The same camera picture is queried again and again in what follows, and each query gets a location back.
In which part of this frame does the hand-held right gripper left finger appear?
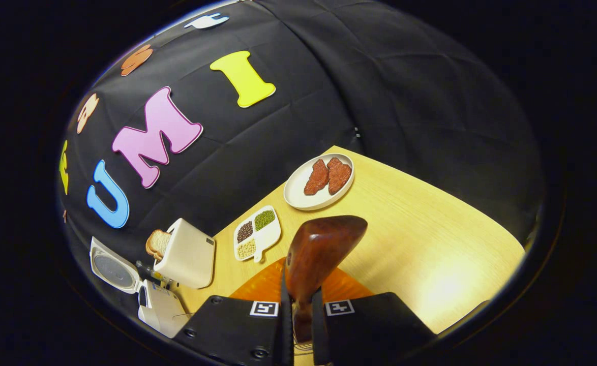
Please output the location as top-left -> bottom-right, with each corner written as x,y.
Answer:
173,258 -> 295,366

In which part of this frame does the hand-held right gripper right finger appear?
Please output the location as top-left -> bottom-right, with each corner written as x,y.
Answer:
311,268 -> 437,366

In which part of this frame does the white rice cooker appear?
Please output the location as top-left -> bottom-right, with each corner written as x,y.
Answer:
89,236 -> 190,339

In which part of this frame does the brown wooden spoon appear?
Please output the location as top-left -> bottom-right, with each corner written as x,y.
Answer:
285,215 -> 368,344

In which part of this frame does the white toaster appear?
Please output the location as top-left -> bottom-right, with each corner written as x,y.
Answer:
154,218 -> 216,289

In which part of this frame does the clear plastic bottle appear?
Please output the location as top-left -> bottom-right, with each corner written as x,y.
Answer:
136,260 -> 171,286

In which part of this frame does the white divided dish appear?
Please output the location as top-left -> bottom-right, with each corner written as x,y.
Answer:
233,205 -> 282,263

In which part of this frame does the green beans pile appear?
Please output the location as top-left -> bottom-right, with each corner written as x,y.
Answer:
254,210 -> 276,231

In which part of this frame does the white round plate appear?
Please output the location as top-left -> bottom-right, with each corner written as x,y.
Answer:
284,154 -> 355,211

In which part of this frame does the red meat slice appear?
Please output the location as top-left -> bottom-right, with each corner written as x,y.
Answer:
304,159 -> 330,196
327,157 -> 352,196

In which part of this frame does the black backdrop cloth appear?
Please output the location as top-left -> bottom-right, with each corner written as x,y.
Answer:
57,0 -> 543,306

